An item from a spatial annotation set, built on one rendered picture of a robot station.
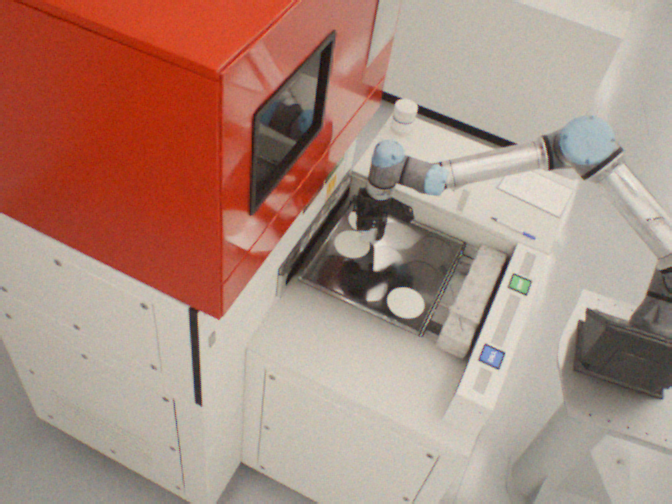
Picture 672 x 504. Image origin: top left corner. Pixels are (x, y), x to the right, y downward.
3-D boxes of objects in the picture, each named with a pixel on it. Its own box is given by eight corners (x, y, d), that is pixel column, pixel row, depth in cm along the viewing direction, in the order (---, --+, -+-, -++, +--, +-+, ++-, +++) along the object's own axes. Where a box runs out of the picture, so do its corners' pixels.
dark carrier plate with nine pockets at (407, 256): (302, 277, 189) (302, 275, 189) (354, 199, 210) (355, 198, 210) (419, 331, 182) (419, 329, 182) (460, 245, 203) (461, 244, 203)
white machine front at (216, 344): (195, 403, 170) (188, 309, 139) (337, 199, 220) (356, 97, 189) (205, 409, 169) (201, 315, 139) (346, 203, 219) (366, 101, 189)
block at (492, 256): (475, 257, 203) (478, 250, 201) (479, 249, 205) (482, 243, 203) (501, 268, 202) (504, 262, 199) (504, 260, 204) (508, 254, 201)
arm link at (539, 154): (586, 123, 185) (406, 163, 192) (596, 117, 174) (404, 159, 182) (595, 165, 185) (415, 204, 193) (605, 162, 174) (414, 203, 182)
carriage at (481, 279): (434, 346, 185) (437, 340, 183) (476, 256, 207) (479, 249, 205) (462, 359, 183) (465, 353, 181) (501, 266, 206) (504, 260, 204)
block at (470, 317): (448, 316, 188) (451, 310, 186) (452, 307, 190) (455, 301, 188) (476, 329, 187) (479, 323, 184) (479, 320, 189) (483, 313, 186)
